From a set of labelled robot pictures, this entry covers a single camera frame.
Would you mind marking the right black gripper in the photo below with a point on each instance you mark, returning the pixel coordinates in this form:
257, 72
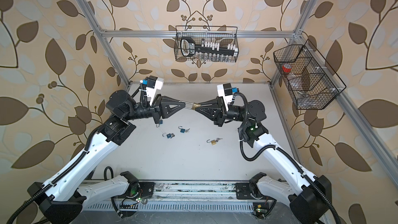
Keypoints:
218, 111

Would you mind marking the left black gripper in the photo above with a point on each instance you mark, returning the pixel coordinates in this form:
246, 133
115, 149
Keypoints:
161, 103

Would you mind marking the large brass padlock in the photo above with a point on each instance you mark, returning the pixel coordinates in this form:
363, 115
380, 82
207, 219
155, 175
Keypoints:
191, 106

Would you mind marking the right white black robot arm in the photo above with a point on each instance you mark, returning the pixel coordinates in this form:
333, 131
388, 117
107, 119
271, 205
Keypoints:
308, 196

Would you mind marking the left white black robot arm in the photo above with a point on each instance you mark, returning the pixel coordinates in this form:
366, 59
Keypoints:
61, 198

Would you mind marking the blue padlock far left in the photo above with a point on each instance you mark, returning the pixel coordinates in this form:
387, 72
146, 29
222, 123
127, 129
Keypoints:
159, 123

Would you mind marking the blue padlock open shackle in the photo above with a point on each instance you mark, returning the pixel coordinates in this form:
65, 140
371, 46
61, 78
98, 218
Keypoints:
183, 130

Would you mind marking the blue padlock with keys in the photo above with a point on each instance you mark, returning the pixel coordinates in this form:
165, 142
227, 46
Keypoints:
168, 135

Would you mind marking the black socket tool set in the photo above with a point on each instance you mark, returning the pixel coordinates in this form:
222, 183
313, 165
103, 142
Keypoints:
189, 48

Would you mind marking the red item in basket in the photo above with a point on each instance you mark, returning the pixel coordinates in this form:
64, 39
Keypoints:
286, 68

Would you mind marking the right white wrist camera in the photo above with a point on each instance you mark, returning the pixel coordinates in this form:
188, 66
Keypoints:
226, 91

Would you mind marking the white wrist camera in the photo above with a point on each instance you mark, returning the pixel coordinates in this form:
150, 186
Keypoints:
148, 88
226, 91

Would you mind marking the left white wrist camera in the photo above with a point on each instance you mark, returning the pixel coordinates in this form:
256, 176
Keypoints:
148, 88

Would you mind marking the back black wire basket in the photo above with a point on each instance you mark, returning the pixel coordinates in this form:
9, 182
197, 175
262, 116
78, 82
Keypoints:
221, 34

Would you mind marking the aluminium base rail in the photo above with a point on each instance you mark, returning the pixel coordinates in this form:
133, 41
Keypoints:
203, 196

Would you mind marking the side black wire basket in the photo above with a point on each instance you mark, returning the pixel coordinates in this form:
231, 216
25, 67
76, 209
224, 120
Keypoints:
313, 83

